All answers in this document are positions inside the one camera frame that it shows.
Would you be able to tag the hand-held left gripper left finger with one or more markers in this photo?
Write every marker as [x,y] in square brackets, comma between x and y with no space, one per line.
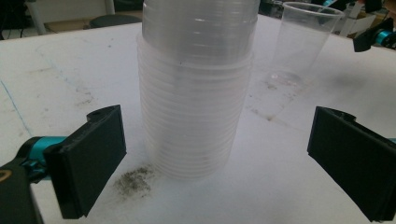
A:
[90,161]

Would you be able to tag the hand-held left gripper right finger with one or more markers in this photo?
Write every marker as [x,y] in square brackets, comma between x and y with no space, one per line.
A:
[355,161]

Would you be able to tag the single clear plastic cup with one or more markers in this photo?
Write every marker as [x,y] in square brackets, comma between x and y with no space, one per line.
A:
[303,40]

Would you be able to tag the stack of clear plastic cups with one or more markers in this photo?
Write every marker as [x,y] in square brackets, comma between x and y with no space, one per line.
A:
[193,102]

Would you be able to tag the white cartons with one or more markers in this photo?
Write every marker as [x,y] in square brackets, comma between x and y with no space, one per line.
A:
[355,23]

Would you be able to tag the black chair seat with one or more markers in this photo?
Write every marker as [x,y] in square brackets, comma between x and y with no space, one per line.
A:
[113,21]

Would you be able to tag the grey metal stand leg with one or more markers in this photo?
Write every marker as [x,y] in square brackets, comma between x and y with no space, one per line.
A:
[36,18]

